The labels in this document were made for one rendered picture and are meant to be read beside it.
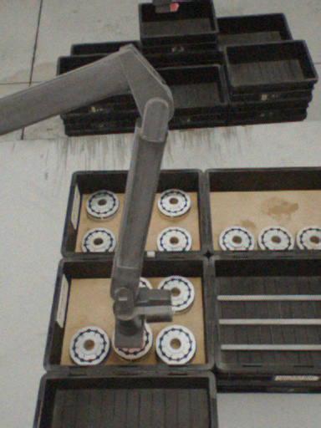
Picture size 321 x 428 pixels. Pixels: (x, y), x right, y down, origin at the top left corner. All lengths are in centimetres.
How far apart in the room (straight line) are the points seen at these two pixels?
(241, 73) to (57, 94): 173
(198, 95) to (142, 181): 167
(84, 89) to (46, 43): 282
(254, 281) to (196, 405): 37
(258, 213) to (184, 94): 117
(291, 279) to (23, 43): 277
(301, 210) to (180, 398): 67
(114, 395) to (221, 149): 98
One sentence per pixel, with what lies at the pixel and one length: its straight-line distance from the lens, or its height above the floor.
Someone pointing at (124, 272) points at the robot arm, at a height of 120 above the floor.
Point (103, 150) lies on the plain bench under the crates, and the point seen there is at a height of 70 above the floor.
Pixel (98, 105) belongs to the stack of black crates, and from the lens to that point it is 223.
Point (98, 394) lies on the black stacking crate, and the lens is 123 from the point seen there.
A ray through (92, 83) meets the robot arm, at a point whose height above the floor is 152.
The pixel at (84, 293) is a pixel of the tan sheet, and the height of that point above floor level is 83.
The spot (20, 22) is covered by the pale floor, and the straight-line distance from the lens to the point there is 386.
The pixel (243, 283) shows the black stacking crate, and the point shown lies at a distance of 133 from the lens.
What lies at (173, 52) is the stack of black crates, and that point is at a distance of 255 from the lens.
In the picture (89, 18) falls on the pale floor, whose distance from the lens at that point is 377.
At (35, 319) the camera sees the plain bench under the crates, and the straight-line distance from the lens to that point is 148.
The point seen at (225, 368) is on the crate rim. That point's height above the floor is 93.
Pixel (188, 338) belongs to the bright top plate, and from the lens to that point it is 122.
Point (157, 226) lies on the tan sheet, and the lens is 141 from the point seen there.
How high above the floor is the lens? 201
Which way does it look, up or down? 56 degrees down
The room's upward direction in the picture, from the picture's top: 3 degrees counter-clockwise
